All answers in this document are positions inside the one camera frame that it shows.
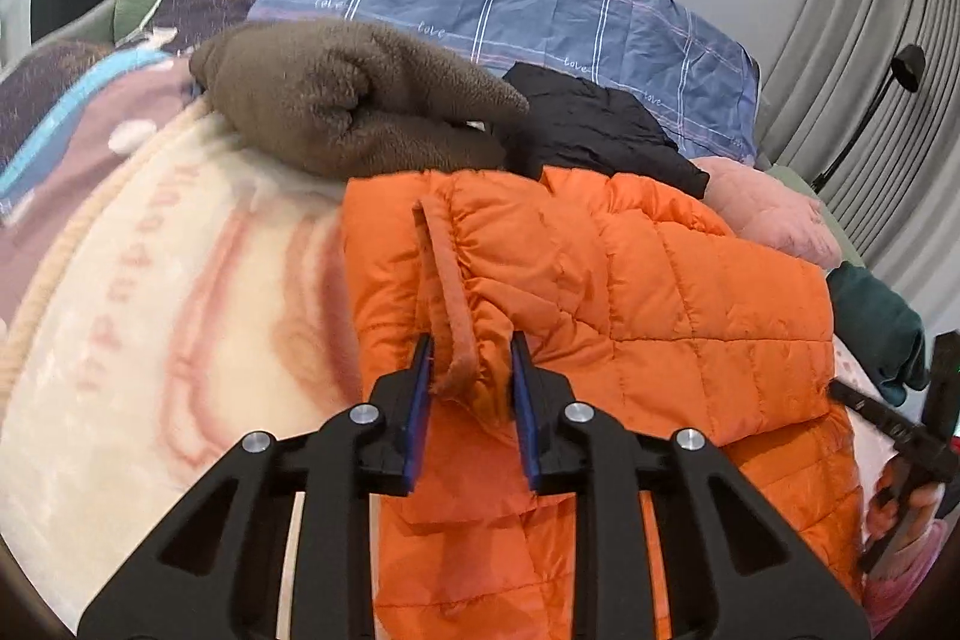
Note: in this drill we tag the brown fleece garment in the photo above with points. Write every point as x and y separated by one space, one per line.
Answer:
337 85

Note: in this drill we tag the dark green garment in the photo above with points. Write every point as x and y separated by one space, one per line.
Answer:
870 325

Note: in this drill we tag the orange puffer jacket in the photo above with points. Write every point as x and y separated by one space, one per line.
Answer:
637 310

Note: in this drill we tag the pale green sheet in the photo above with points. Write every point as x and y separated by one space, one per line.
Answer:
795 179

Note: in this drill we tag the cream pink plush blanket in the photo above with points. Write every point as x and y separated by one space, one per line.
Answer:
150 347

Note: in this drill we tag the person's right hand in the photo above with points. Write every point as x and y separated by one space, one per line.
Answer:
919 520

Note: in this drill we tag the grey curtain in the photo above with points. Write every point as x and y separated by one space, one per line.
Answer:
847 10

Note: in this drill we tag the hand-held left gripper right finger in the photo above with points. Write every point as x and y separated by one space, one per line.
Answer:
525 415

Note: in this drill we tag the black floor lamp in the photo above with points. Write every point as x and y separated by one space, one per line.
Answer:
907 66

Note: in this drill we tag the pink fleece garment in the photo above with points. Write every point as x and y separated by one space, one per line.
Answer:
772 212

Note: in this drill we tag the black garment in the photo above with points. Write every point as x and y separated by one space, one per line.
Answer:
600 130

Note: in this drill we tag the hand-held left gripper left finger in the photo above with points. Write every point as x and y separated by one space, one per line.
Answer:
421 415

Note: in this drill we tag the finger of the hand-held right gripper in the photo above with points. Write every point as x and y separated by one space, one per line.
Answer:
877 415

